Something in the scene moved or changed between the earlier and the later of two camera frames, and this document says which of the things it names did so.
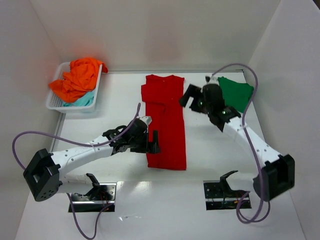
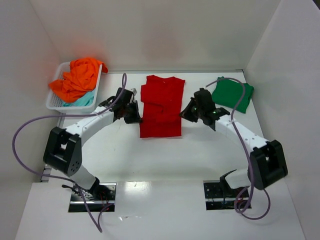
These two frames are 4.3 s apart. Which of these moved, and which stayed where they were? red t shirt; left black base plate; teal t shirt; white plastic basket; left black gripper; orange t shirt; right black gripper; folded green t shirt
Moved: left black gripper; red t shirt; right black gripper
Stayed: folded green t shirt; left black base plate; teal t shirt; white plastic basket; orange t shirt
